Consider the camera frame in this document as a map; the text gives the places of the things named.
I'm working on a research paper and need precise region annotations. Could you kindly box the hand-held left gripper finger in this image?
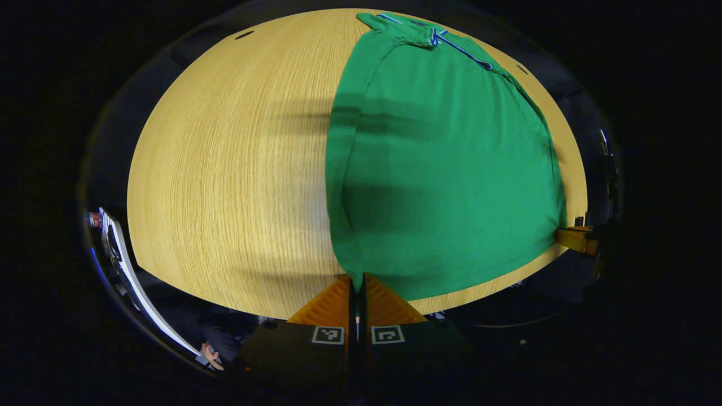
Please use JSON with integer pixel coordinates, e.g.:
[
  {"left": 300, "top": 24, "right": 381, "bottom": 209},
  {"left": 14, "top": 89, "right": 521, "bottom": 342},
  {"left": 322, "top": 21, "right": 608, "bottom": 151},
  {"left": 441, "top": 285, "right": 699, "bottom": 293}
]
[
  {"left": 359, "top": 273, "right": 486, "bottom": 406},
  {"left": 226, "top": 275, "right": 357, "bottom": 406}
]

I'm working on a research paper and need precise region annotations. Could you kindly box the green T-shirt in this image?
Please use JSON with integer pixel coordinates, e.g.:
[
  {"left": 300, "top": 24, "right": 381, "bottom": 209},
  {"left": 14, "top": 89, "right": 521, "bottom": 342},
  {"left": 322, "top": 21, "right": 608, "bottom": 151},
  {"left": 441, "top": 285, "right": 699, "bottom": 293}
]
[{"left": 324, "top": 11, "right": 569, "bottom": 302}]

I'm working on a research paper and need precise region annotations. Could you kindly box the white desk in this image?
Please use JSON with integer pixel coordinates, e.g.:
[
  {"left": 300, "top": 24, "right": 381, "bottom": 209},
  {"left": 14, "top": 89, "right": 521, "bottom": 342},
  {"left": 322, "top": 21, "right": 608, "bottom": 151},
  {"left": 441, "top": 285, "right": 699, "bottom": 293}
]
[{"left": 97, "top": 208, "right": 202, "bottom": 357}]

